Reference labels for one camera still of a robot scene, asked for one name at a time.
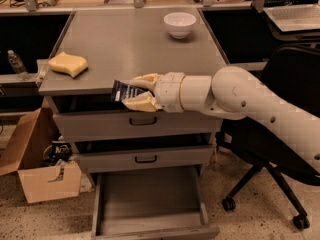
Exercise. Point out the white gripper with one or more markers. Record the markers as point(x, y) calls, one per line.
point(169, 91)

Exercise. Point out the dark blue rxbar wrapper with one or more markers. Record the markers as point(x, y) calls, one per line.
point(122, 91)

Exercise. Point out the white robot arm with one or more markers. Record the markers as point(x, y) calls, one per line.
point(231, 93)

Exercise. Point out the grey drawer cabinet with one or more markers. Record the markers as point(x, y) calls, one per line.
point(120, 44)

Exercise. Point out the grey top drawer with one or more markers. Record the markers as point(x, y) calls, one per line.
point(94, 117)

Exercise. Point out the grey drawer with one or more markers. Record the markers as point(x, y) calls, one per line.
point(151, 204)
point(144, 153)
point(94, 117)

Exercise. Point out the grey middle drawer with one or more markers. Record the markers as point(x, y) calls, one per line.
point(144, 153)

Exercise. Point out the grey bottom drawer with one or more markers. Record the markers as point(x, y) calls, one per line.
point(151, 204)

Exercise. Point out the white ceramic bowl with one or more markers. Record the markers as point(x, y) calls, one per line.
point(179, 24)

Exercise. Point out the yellow sponge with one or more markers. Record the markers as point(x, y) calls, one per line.
point(68, 64)

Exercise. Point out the dark snack bag in box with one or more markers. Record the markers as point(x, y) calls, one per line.
point(57, 150)

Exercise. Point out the clear plastic water bottle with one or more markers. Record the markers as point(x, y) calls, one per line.
point(17, 65)

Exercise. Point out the brown cardboard box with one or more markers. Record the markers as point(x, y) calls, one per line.
point(23, 154)

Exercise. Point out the black office chair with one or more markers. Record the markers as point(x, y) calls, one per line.
point(293, 73)

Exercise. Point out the silver laptop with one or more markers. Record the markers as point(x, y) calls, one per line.
point(293, 15)

